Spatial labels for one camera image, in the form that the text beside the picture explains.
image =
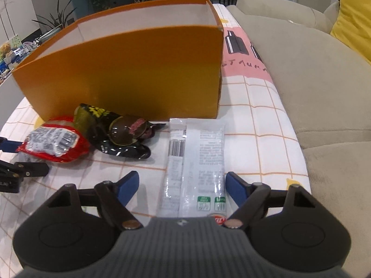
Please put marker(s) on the beige sofa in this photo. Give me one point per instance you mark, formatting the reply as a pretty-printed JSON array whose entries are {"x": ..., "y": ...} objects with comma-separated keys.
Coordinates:
[{"x": 318, "y": 92}]

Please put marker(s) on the black green snack packet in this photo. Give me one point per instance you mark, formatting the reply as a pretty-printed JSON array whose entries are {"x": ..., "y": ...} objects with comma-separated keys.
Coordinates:
[{"x": 124, "y": 130}]

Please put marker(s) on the red packet with white label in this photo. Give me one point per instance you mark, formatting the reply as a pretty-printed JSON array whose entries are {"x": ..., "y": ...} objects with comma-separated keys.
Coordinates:
[{"x": 49, "y": 139}]

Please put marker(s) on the yellow cushion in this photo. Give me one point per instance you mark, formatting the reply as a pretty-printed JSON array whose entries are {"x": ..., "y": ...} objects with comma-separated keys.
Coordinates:
[{"x": 353, "y": 20}]

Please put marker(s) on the white snack packet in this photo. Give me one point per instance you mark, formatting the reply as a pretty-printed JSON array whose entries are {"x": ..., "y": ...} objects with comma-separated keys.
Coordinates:
[{"x": 200, "y": 156}]

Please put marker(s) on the orange cardboard box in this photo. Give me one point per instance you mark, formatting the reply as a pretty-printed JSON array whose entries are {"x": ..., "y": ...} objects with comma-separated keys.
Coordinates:
[{"x": 130, "y": 72}]

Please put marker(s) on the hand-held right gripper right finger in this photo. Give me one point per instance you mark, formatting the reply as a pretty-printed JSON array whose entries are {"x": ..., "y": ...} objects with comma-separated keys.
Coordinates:
[{"x": 236, "y": 185}]

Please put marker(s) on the checked tablecloth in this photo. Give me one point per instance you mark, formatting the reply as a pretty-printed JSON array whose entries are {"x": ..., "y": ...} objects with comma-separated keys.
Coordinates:
[{"x": 255, "y": 139}]

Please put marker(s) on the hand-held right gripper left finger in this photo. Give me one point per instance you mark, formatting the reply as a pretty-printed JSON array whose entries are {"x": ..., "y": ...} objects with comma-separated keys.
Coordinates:
[{"x": 127, "y": 186}]

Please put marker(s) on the long-leaf potted plant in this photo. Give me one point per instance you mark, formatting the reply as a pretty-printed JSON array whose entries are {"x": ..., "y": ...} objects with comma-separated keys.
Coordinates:
[{"x": 55, "y": 20}]

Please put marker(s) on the white shelf with toys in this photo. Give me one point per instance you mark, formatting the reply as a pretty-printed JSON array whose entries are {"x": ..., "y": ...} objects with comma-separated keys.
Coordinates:
[{"x": 11, "y": 58}]

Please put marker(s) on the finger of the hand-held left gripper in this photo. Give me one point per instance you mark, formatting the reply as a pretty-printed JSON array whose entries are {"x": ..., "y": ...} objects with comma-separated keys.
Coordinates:
[
  {"x": 8, "y": 146},
  {"x": 32, "y": 169}
]

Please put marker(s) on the grey plant pot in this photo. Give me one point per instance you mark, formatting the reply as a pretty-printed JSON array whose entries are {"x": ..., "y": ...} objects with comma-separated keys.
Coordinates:
[{"x": 49, "y": 35}]

